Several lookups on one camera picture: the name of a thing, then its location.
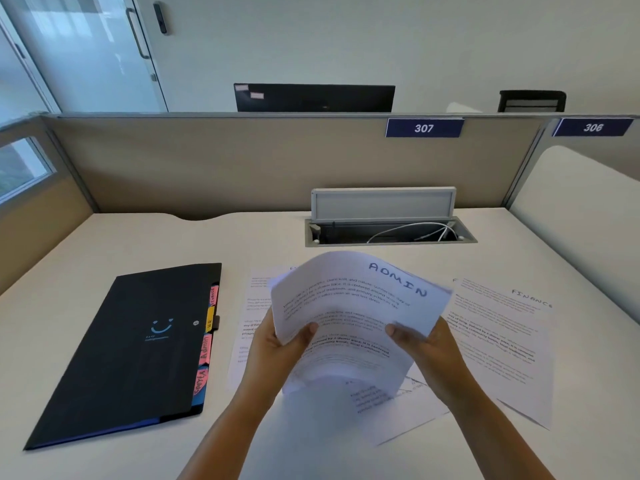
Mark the beige side partition with window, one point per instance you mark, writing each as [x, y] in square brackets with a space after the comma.
[35, 229]

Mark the person's right forearm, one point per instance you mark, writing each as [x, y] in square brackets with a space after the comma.
[487, 434]

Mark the black computer monitor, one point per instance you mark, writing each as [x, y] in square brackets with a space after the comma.
[320, 98]

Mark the blue desk number label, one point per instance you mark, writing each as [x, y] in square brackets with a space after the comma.
[593, 127]
[424, 127]

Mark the beige desk partition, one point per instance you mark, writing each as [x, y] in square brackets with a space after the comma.
[240, 164]

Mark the yellow index tab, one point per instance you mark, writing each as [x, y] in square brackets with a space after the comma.
[210, 317]

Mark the person's left thumb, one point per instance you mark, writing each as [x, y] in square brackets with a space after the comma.
[305, 334]

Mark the white sheet with handwritten heading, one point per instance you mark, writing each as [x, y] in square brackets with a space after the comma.
[360, 294]

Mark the black expanding file folder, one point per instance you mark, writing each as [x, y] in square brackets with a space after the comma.
[130, 354]

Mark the sheaf of white printed sheets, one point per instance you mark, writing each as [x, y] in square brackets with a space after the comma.
[355, 367]

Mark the white rounded desk divider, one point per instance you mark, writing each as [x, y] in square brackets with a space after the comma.
[580, 224]

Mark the person's right thumb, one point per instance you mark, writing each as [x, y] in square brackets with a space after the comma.
[404, 332]

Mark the person's left hand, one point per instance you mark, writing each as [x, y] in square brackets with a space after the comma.
[267, 357]

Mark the black door access reader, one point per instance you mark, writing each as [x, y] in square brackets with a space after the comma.
[160, 17]

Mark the pink index tab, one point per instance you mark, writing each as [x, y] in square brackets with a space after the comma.
[214, 295]
[200, 382]
[205, 350]

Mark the person's left forearm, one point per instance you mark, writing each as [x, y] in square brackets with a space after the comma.
[232, 434]

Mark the white printed paper sheet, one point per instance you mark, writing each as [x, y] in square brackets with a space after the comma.
[505, 354]
[250, 314]
[380, 412]

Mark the person's right hand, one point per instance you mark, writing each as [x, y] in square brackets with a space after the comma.
[440, 362]

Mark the frosted glass door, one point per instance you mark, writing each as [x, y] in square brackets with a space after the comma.
[85, 49]

